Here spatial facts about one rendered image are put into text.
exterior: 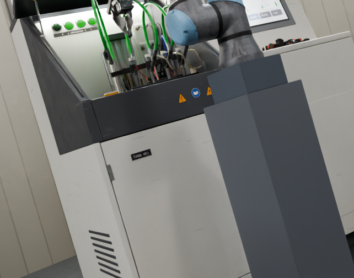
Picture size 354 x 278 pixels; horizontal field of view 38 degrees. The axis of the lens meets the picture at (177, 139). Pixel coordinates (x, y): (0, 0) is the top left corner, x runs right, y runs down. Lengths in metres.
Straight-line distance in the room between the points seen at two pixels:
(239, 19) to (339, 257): 0.83
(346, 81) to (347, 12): 1.96
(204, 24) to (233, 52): 0.13
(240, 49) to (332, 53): 0.96
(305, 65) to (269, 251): 1.04
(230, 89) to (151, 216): 0.61
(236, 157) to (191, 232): 0.49
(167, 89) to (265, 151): 0.62
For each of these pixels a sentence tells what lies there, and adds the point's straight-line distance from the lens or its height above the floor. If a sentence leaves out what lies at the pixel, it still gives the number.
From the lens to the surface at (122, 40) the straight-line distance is 2.57.
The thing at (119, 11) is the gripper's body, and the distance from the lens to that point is 2.24.
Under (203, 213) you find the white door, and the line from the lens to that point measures 2.06.
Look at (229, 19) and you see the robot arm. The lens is 1.67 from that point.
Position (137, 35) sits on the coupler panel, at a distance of 2.64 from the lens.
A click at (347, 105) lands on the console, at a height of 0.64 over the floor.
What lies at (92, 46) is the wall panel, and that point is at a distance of 2.55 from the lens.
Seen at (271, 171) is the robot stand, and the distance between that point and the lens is 1.56.
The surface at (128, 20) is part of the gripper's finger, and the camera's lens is 2.27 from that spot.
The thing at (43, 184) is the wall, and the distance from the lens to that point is 4.21.
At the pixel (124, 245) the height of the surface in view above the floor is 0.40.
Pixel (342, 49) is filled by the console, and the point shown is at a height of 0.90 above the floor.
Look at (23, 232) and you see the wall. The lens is 4.16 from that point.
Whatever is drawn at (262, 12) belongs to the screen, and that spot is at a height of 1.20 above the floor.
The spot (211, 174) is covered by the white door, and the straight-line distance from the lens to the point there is 2.08.
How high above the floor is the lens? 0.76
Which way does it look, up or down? 1 degrees down
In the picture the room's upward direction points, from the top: 16 degrees counter-clockwise
